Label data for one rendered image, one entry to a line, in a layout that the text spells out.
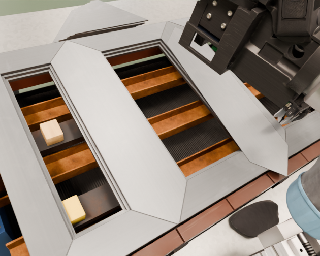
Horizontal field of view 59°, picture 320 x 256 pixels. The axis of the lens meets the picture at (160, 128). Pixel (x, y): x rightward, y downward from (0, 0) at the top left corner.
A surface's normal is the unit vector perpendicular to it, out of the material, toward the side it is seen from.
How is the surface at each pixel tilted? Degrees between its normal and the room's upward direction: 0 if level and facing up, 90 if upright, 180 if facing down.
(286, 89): 82
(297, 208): 93
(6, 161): 0
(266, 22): 82
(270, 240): 90
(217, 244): 0
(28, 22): 0
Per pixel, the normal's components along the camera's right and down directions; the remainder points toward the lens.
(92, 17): 0.22, -0.56
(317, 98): -0.69, 0.69
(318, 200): -0.95, 0.07
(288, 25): -0.61, 0.46
